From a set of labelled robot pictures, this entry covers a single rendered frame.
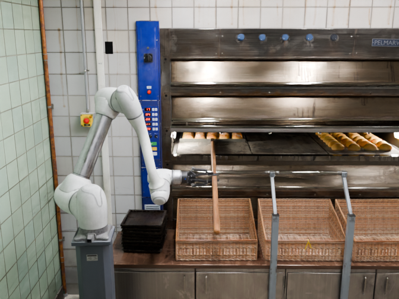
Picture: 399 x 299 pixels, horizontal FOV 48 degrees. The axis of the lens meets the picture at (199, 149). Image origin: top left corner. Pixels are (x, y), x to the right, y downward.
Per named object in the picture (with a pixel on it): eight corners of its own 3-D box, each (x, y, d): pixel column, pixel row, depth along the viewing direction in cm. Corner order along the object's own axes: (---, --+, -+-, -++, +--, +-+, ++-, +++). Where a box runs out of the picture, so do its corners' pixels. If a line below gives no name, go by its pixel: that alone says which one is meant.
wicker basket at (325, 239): (255, 231, 351) (256, 197, 344) (328, 231, 350) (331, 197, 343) (263, 261, 304) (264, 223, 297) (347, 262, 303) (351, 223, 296)
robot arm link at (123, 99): (148, 108, 259) (133, 106, 268) (136, 81, 249) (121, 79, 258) (132, 121, 252) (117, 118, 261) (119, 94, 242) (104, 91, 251)
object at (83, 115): (82, 125, 333) (82, 111, 331) (96, 125, 333) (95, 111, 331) (80, 127, 326) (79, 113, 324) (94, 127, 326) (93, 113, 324)
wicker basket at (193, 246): (177, 231, 351) (177, 197, 344) (249, 231, 351) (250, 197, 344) (174, 261, 304) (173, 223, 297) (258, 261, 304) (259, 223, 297)
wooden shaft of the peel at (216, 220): (219, 235, 207) (220, 229, 206) (213, 235, 207) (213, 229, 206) (214, 144, 372) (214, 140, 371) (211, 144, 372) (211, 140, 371)
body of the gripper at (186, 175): (181, 168, 287) (196, 168, 287) (181, 181, 289) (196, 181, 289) (180, 172, 279) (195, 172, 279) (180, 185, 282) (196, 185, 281)
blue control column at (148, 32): (165, 207, 552) (161, 25, 498) (178, 207, 552) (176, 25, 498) (145, 297, 365) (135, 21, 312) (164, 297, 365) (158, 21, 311)
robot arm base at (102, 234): (72, 245, 235) (70, 235, 234) (80, 227, 256) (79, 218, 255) (107, 244, 236) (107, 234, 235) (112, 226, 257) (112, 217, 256)
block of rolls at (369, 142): (314, 134, 410) (314, 128, 408) (367, 134, 409) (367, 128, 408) (332, 151, 351) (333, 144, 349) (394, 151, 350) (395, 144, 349)
